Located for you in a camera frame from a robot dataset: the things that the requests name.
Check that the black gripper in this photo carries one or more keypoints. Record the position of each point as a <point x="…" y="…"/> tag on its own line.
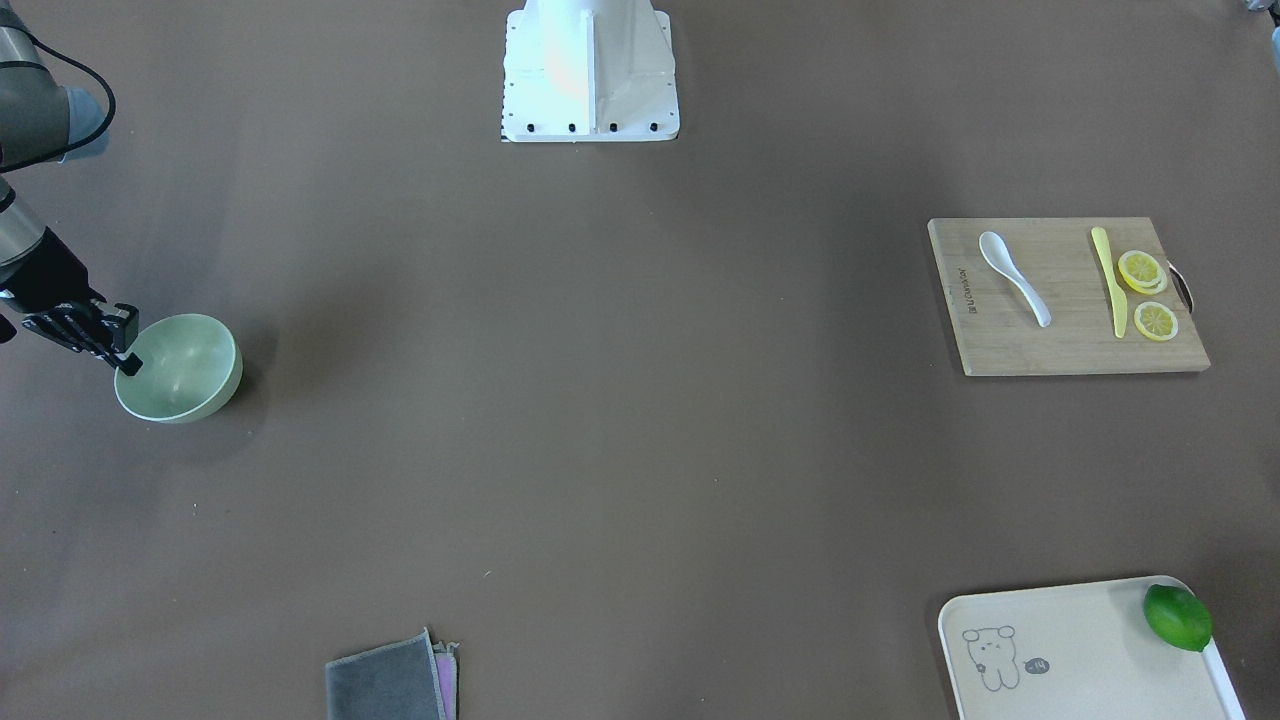
<point x="48" y="274"/>

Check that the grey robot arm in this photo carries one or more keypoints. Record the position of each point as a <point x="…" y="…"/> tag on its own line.
<point x="54" y="109"/>

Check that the bamboo cutting board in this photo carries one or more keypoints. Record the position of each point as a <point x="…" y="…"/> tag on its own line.
<point x="996" y="332"/>

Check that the yellow plastic knife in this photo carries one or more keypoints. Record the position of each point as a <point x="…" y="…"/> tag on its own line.
<point x="1116" y="295"/>

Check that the grey cloth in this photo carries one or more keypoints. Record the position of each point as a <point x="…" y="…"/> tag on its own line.
<point x="396" y="681"/>

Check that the upper lemon slice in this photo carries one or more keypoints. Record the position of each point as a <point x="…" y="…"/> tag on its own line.
<point x="1142" y="272"/>

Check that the green lime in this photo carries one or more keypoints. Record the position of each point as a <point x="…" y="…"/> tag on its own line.
<point x="1178" y="617"/>

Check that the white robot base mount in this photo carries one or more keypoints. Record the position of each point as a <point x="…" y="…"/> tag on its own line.
<point x="589" y="72"/>

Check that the white ceramic spoon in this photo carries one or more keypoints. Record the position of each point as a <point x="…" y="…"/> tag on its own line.
<point x="993" y="248"/>

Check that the lower lemon slice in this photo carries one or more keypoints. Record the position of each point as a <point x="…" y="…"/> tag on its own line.
<point x="1155" y="321"/>

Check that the lemon slice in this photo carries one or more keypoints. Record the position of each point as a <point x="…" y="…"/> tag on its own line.
<point x="1142" y="272"/>
<point x="1155" y="321"/>

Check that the pink cloth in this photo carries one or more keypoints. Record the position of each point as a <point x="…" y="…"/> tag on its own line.
<point x="448" y="676"/>

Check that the cream tray with bear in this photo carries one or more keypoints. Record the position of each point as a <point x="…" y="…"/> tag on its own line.
<point x="1076" y="651"/>

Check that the pale green bowl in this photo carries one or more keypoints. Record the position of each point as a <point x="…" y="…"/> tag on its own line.
<point x="191" y="367"/>

